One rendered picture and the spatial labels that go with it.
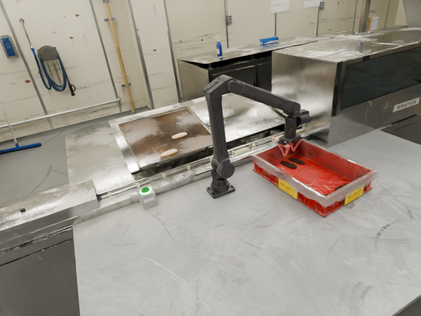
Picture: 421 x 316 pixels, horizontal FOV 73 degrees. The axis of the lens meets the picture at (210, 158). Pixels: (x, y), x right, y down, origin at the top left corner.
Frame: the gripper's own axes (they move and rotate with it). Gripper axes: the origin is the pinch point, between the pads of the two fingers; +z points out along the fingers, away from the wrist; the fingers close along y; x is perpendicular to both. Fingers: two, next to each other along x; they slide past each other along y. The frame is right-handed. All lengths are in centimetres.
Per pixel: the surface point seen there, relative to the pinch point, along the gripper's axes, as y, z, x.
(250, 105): -35, -4, -58
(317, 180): 3.3, 7.9, 18.8
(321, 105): -30.8, -16.1, -1.5
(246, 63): -141, -6, -158
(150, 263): 86, 10, 1
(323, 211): 23.7, 6.1, 33.4
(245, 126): -11.3, 0.0, -40.6
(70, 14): -37, -73, -398
